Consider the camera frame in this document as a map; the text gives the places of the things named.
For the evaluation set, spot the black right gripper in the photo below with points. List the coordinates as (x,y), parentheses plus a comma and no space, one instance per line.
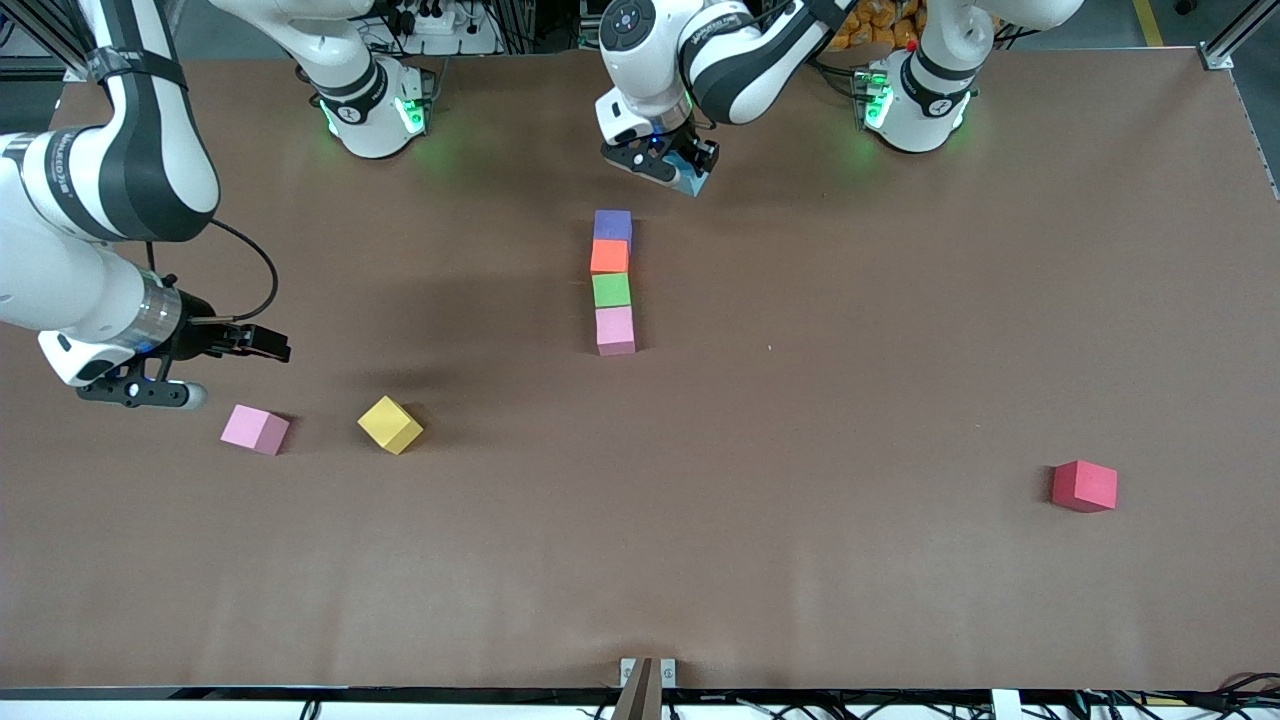
(198,331)

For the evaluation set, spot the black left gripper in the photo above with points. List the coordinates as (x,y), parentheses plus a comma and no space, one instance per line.
(694,150)

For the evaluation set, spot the blue foam cube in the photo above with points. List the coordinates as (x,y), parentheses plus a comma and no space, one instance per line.
(695,185)

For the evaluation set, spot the purple foam cube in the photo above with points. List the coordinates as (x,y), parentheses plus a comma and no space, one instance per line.
(612,225)

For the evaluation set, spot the orange foam cube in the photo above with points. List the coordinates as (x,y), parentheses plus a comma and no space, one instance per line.
(609,257)

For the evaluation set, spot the green foam cube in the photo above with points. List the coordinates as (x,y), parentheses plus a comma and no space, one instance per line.
(611,290)

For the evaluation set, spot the pink foam cube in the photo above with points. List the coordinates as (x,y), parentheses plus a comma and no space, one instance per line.
(252,428)
(615,330)

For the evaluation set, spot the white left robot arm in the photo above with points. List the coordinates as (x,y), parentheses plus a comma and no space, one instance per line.
(640,60)

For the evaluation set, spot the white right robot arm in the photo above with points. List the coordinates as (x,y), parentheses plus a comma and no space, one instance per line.
(60,290)

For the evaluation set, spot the yellow foam cube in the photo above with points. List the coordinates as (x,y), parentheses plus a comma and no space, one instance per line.
(389,424)

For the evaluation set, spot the orange packets pile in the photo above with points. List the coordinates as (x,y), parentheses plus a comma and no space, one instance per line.
(885,20)

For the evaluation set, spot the white power strip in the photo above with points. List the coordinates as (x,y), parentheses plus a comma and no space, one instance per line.
(430,18)

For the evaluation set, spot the red foam cube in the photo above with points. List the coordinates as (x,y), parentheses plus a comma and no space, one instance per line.
(1085,486)

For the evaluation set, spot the brown pointed strip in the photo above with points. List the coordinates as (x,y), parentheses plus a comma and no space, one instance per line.
(638,695)

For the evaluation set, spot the white tag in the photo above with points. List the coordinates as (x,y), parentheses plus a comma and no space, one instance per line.
(1007,706)

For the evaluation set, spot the aluminium frame post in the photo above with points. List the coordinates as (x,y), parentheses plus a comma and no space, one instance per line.
(1215,58)
(72,73)

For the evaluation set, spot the metal table edge bracket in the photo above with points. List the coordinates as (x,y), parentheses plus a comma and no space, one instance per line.
(668,672)

